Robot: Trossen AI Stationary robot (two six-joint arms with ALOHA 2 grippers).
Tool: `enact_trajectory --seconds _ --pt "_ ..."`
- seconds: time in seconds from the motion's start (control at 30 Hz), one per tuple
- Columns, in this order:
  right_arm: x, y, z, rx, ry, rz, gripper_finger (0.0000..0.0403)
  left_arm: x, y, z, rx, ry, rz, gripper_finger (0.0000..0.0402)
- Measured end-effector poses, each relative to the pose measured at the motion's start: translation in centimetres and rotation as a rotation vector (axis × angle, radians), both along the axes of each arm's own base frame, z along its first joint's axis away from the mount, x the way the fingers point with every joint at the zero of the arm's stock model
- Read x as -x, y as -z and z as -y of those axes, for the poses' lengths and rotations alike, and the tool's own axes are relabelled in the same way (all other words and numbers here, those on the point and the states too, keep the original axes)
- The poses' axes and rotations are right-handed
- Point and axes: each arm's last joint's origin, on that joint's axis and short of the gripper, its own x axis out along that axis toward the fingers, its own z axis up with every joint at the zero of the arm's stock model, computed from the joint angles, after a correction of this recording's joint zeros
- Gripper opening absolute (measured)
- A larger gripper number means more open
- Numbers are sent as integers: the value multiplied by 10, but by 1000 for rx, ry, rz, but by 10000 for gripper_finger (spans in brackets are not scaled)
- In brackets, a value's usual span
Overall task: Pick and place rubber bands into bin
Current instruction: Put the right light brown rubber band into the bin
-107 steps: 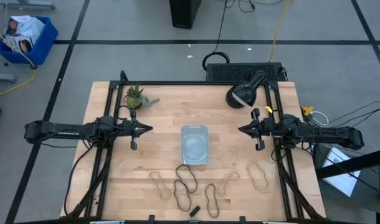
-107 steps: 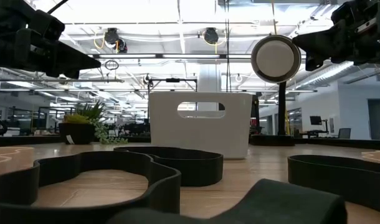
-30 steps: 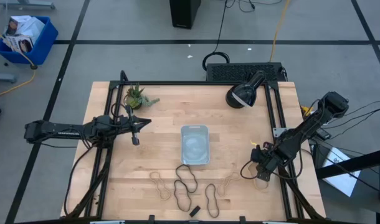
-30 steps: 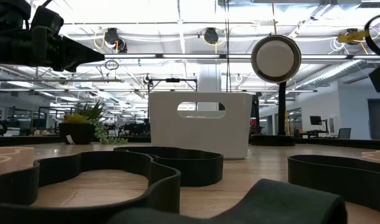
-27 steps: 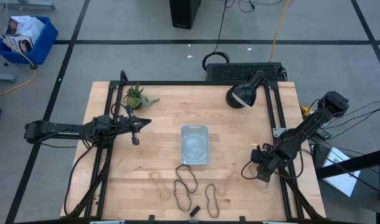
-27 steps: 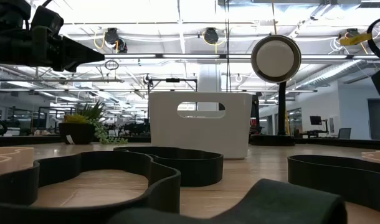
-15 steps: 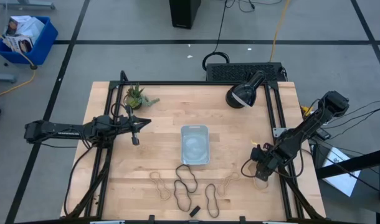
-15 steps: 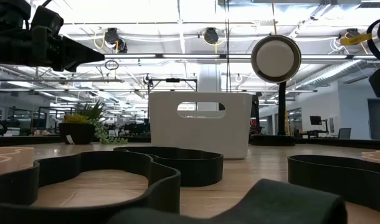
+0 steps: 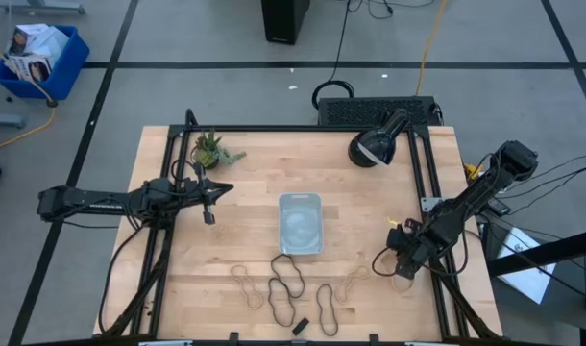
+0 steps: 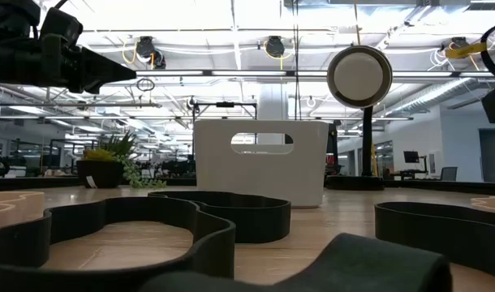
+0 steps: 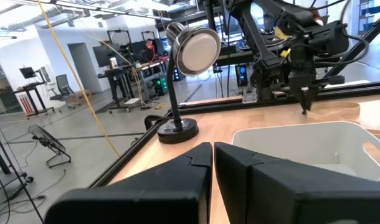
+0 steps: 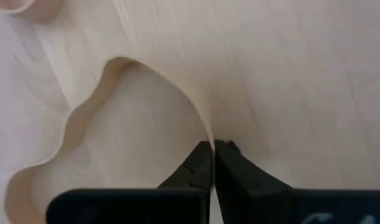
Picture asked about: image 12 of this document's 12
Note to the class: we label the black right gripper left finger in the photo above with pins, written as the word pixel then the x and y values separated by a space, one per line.
pixel 196 174

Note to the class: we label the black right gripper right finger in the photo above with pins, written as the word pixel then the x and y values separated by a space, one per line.
pixel 240 186

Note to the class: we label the tan wide rubber band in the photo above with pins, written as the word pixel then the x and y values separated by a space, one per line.
pixel 78 124

